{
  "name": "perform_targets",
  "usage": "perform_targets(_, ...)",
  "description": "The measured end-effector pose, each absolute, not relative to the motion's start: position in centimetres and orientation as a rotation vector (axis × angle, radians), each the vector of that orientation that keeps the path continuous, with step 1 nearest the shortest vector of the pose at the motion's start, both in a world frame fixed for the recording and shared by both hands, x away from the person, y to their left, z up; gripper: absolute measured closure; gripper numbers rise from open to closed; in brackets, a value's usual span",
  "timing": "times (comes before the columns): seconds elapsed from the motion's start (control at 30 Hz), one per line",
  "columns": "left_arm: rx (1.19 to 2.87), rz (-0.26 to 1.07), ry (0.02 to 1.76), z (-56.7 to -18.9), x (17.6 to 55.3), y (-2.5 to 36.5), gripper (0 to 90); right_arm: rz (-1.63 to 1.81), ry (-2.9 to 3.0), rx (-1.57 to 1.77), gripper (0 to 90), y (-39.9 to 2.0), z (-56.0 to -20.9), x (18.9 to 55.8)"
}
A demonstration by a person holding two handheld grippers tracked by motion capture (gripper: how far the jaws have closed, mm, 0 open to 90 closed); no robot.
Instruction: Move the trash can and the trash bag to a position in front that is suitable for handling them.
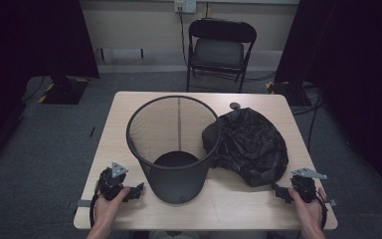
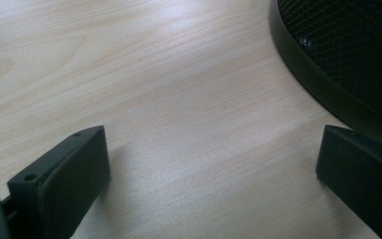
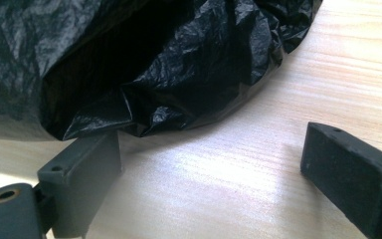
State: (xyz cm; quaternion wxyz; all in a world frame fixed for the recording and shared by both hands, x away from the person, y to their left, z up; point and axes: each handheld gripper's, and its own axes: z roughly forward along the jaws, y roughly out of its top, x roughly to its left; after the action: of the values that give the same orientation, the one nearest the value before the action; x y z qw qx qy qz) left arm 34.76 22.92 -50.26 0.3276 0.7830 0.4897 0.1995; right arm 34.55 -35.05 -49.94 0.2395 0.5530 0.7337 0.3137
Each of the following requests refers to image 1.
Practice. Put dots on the person's left hand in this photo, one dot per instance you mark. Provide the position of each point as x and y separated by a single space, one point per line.
107 210

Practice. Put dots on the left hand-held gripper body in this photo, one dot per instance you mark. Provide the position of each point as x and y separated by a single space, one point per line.
111 184

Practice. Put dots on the small brown round object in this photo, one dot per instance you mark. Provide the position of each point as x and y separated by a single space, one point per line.
234 105

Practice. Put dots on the black plastic garbage bag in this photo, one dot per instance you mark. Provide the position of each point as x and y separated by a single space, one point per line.
252 146

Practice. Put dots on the white wall outlet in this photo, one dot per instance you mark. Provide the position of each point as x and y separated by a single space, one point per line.
185 6

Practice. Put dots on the dark curtain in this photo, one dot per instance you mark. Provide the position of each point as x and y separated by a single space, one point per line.
354 66
30 49

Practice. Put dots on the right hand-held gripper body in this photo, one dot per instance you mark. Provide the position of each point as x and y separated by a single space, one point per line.
306 186

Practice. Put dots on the black stand base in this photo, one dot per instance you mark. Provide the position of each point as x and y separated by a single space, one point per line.
288 91
64 91

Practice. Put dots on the person's right hand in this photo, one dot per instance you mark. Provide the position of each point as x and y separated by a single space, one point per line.
308 212

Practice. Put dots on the grey tape strip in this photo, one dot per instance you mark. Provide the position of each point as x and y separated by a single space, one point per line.
83 203
332 202

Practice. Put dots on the black mesh trash can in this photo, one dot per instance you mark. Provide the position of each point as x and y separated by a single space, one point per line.
175 172

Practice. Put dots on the black folding chair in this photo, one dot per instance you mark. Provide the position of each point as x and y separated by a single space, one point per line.
219 53

